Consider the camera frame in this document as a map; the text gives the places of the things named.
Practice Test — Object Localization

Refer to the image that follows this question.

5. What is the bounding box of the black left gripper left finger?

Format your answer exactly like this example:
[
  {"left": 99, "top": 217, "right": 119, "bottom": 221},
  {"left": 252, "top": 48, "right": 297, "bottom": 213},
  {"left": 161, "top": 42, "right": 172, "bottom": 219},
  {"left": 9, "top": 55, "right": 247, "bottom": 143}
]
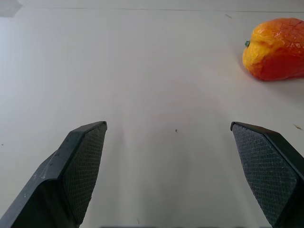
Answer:
[{"left": 0, "top": 121, "right": 108, "bottom": 228}]

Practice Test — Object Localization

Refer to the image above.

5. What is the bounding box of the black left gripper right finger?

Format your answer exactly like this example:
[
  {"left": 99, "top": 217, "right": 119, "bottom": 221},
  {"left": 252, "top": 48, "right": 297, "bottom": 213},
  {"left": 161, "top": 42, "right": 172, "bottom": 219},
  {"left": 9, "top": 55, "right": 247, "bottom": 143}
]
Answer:
[{"left": 229, "top": 121, "right": 304, "bottom": 228}]

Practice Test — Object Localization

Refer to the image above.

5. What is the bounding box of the orange yellow bell pepper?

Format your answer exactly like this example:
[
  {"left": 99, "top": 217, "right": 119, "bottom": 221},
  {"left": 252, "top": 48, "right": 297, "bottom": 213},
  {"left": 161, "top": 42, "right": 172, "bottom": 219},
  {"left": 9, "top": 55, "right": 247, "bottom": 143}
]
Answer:
[{"left": 242, "top": 18, "right": 304, "bottom": 82}]

